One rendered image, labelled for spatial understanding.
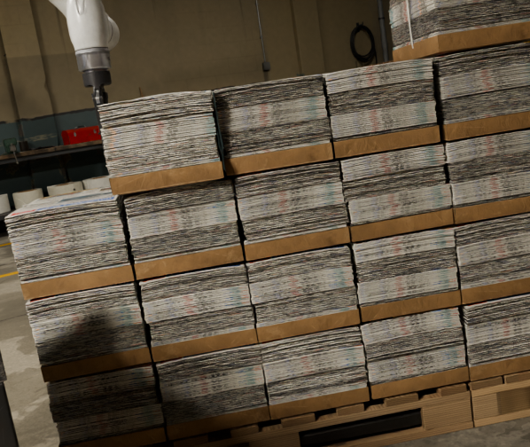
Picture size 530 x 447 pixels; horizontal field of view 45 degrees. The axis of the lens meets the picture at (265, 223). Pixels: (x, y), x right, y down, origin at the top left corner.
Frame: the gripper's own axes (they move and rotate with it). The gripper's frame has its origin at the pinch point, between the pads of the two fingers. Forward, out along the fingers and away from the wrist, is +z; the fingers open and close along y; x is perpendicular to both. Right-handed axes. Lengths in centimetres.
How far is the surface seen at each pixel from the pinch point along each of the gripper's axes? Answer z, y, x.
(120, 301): 40.2, -18.4, 1.2
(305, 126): 1, -18, -53
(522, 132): 11, -17, -112
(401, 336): 62, -18, -73
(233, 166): 9.1, -17.5, -33.0
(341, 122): 2, -18, -63
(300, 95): -7, -18, -52
